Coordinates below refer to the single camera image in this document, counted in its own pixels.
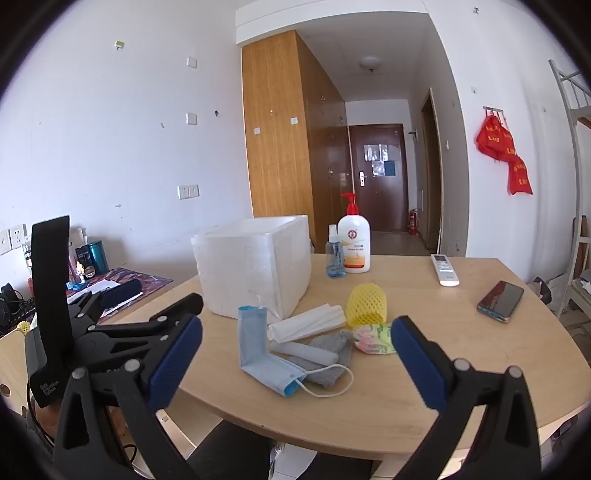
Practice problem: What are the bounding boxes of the white metal bunk bed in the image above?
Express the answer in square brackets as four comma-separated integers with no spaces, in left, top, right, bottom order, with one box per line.
[549,59,591,324]

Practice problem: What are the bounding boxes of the white remote control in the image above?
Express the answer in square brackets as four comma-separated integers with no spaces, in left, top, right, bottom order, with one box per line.
[430,253,461,287]

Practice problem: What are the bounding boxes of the green pink tissue packet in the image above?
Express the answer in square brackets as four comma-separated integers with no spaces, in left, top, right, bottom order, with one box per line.
[353,322,399,356]

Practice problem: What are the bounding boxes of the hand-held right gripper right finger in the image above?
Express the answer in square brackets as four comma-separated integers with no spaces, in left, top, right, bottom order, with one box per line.
[390,315,543,480]

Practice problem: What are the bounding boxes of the wooden chair back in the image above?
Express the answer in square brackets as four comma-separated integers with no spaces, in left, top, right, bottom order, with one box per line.
[0,331,29,416]

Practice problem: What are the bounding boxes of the leaning wooden board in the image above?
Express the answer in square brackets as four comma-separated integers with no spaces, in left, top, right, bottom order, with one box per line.
[569,216,583,282]

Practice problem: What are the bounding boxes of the brown side door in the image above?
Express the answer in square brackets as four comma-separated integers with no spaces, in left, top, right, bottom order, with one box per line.
[421,88,445,254]

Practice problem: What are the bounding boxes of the dark brown entrance door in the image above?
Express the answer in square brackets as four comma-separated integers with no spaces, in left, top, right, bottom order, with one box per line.
[348,123,410,233]

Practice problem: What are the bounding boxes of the white tissue paper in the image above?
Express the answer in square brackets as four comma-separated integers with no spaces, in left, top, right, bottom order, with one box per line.
[267,303,347,343]

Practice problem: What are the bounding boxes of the wooden wardrobe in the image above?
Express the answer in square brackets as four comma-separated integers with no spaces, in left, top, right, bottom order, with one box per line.
[241,30,352,254]

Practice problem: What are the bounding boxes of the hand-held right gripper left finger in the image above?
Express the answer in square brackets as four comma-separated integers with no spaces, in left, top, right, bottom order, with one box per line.
[52,316,204,480]

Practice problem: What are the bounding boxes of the black chair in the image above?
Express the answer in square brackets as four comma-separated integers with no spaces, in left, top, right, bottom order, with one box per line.
[188,419,384,480]

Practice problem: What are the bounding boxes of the yellow foam fruit net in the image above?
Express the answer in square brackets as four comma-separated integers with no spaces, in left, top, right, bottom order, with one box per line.
[345,283,387,329]

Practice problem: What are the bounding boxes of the dark smartphone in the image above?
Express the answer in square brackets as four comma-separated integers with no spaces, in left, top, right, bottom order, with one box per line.
[477,280,526,323]

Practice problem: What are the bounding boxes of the white foam box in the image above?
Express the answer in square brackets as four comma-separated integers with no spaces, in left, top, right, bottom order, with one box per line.
[191,215,313,320]

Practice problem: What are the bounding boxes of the black cables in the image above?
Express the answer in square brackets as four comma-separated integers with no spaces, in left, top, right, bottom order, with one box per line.
[0,282,35,337]

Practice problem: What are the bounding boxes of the grey sock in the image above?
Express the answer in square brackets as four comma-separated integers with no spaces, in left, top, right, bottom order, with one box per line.
[304,329,355,388]

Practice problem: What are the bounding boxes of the clear blue spray bottle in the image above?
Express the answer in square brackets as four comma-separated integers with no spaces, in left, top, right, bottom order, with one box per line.
[325,224,346,278]

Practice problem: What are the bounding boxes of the black bag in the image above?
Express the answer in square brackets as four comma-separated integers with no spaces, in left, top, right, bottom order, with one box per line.
[531,276,553,306]

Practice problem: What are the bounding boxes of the teal can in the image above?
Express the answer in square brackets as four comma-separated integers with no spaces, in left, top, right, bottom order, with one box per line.
[88,240,110,276]

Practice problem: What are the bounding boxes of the blue face mask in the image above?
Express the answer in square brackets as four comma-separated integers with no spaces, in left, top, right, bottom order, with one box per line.
[237,305,355,399]

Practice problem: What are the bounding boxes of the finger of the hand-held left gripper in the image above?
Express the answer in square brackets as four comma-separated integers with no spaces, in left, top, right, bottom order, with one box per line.
[74,292,205,370]
[68,279,144,324]

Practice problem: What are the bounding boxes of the white lotion pump bottle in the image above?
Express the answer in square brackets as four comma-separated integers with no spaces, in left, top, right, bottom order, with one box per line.
[337,192,373,274]

